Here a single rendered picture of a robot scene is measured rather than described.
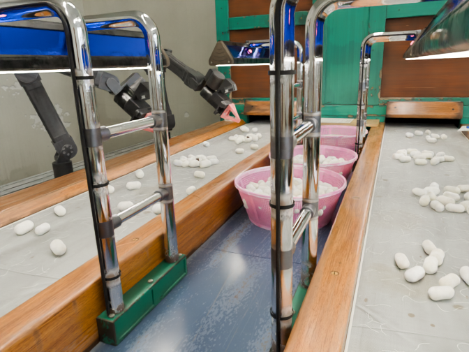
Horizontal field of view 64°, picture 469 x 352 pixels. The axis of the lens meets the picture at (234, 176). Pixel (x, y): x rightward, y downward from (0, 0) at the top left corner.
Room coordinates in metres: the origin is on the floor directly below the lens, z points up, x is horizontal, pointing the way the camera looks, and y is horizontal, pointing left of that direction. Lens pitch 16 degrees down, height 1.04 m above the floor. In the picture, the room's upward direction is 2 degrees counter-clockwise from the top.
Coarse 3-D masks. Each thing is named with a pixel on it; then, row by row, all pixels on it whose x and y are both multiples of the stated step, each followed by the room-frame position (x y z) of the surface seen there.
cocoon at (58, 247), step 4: (56, 240) 0.59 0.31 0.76; (60, 240) 0.59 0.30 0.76; (52, 244) 0.58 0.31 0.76; (56, 244) 0.58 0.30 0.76; (60, 244) 0.58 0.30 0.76; (64, 244) 0.58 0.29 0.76; (52, 248) 0.58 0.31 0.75; (56, 248) 0.57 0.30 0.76; (60, 248) 0.57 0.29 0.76; (64, 248) 0.58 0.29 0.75; (56, 252) 0.57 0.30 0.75; (60, 252) 0.57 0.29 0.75; (64, 252) 0.58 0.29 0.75
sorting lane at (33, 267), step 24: (216, 144) 1.48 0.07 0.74; (240, 144) 1.46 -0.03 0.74; (264, 144) 1.45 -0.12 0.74; (144, 168) 1.14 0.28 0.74; (192, 168) 1.12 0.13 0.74; (216, 168) 1.11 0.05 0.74; (120, 192) 0.91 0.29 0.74; (144, 192) 0.90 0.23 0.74; (48, 216) 0.76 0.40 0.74; (72, 216) 0.76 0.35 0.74; (144, 216) 0.74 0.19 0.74; (0, 240) 0.65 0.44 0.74; (24, 240) 0.64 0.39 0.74; (48, 240) 0.64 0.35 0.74; (72, 240) 0.63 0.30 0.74; (0, 264) 0.55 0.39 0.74; (24, 264) 0.55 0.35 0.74; (48, 264) 0.55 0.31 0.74; (72, 264) 0.55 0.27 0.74; (0, 288) 0.48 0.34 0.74; (24, 288) 0.48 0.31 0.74; (0, 312) 0.42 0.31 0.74
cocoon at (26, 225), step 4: (28, 220) 0.69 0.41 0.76; (20, 224) 0.67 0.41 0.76; (24, 224) 0.67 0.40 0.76; (28, 224) 0.68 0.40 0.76; (32, 224) 0.68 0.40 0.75; (16, 228) 0.66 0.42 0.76; (20, 228) 0.66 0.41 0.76; (24, 228) 0.67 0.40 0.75; (28, 228) 0.67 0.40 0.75; (32, 228) 0.68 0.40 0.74; (16, 232) 0.66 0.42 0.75; (20, 232) 0.66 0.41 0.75; (24, 232) 0.67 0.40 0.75
